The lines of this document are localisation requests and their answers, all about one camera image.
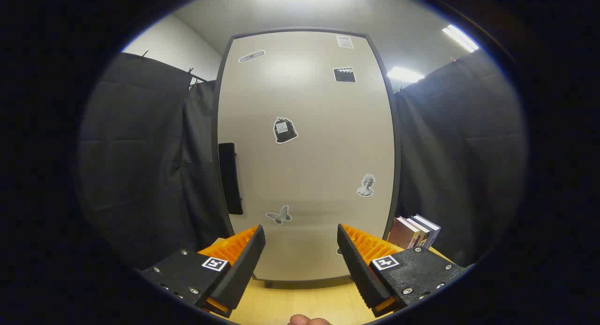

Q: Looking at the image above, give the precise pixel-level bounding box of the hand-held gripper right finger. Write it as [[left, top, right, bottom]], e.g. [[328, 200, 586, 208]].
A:
[[337, 223, 470, 317]]

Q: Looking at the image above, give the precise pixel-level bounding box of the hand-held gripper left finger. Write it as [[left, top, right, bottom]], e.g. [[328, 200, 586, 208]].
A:
[[140, 225, 267, 318]]

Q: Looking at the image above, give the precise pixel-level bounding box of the black door handle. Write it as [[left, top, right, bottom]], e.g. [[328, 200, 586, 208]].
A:
[[218, 142, 244, 216]]

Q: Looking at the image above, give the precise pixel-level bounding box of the book with yellow label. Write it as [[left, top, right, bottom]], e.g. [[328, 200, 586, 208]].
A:
[[405, 217, 431, 248]]

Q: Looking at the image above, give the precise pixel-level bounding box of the black backdrop cloth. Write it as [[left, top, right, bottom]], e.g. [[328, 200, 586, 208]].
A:
[[77, 48, 529, 269]]

